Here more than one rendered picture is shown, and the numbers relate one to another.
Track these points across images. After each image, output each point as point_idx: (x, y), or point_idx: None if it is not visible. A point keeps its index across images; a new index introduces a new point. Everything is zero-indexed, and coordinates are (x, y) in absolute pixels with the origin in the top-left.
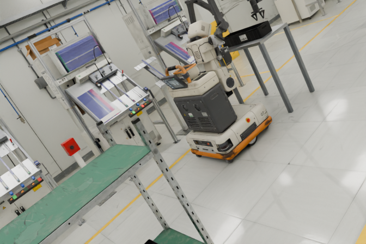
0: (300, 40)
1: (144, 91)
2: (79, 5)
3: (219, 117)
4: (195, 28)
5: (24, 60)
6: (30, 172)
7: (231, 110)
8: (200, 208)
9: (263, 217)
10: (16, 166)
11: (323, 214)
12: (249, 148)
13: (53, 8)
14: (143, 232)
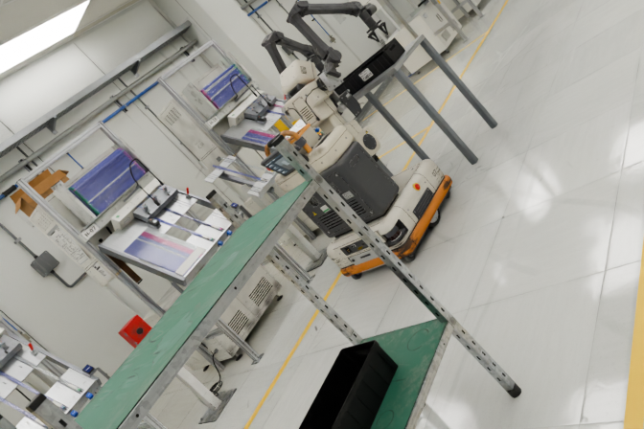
0: (447, 79)
1: None
2: (77, 123)
3: (373, 192)
4: (291, 74)
5: (4, 234)
6: (81, 388)
7: (386, 178)
8: None
9: (497, 291)
10: (53, 387)
11: (583, 243)
12: (433, 230)
13: (34, 137)
14: None
